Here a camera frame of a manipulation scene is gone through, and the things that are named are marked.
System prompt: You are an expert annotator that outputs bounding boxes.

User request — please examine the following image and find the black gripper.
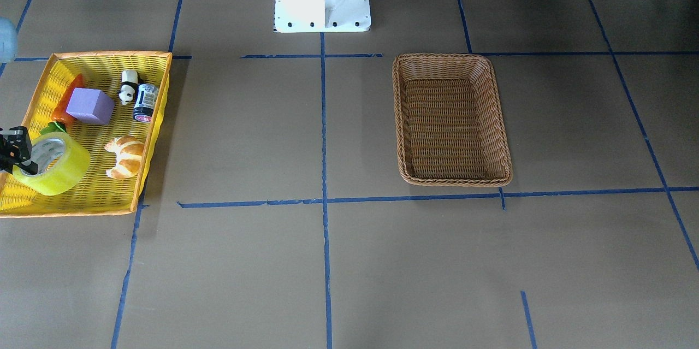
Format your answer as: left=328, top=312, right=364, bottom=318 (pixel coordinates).
left=1, top=127, right=38, bottom=176

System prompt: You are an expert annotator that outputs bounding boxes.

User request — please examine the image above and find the yellow packing tape roll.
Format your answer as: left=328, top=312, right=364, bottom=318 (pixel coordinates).
left=12, top=132, right=91, bottom=196

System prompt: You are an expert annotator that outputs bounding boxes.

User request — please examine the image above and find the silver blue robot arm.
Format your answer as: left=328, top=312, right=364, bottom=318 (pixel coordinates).
left=1, top=16, right=38, bottom=175

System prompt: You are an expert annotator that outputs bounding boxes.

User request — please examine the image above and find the yellow plastic basket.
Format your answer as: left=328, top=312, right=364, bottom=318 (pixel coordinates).
left=2, top=51, right=173, bottom=217

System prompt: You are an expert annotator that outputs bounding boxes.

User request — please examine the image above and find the brown wicker basket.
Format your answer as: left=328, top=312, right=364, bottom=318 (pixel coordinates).
left=392, top=53, right=513, bottom=187

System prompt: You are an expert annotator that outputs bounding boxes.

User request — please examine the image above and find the toy carrot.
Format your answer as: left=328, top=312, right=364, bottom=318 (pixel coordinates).
left=40, top=74, right=85, bottom=135

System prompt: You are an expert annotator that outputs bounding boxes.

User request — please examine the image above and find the purple foam block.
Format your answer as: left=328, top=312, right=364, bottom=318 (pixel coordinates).
left=66, top=87, right=115, bottom=125

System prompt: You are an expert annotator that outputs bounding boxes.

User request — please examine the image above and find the toy croissant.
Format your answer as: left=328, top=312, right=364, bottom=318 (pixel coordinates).
left=104, top=135, right=145, bottom=180

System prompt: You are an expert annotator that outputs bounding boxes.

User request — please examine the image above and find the toy panda figure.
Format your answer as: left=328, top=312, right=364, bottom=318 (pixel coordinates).
left=118, top=69, right=140, bottom=105

